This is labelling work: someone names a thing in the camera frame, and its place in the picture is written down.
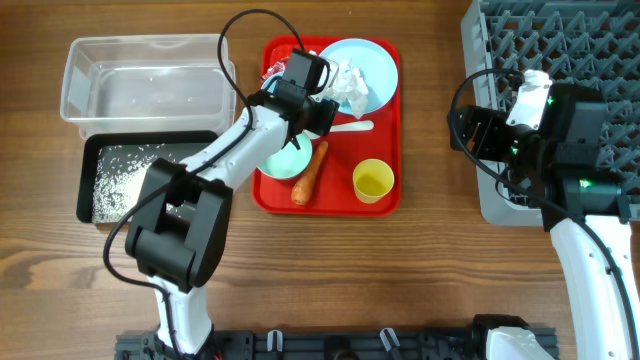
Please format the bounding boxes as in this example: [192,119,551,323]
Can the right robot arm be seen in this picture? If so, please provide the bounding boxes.
[447,80,639,359]

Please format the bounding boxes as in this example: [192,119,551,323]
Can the white tissue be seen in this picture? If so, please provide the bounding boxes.
[327,60,369,119]

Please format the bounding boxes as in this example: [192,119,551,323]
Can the red serving tray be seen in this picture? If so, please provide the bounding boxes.
[252,36,402,217]

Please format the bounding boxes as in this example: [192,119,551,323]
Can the light blue bowl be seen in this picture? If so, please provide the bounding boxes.
[259,73,282,98]

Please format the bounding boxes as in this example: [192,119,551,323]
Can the white rice grains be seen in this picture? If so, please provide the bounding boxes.
[91,143,202,224]

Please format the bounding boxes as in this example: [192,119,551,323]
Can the red candy wrapper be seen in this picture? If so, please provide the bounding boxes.
[261,56,290,82]

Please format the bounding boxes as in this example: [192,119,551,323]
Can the large light blue plate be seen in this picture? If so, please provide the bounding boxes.
[319,38,399,115]

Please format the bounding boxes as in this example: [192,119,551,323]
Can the clear plastic bin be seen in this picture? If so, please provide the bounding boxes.
[59,34,236,138]

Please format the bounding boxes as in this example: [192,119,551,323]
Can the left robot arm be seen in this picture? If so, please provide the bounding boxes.
[125,49,339,359]

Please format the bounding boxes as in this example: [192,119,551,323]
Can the yellow plastic cup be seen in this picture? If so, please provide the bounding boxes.
[352,158,395,204]

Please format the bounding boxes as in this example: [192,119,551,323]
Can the black rectangular tray bin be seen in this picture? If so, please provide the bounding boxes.
[76,130,217,224]

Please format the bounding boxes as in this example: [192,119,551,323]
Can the mint green bowl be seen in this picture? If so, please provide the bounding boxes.
[258,133,313,180]

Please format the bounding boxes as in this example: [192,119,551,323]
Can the orange carrot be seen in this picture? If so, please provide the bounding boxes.
[291,141,329,206]

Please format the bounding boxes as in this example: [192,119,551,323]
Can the white plastic spoon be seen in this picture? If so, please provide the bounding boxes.
[330,120,374,133]

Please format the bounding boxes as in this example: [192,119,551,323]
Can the grey dishwasher rack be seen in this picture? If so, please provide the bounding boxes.
[461,0,639,221]

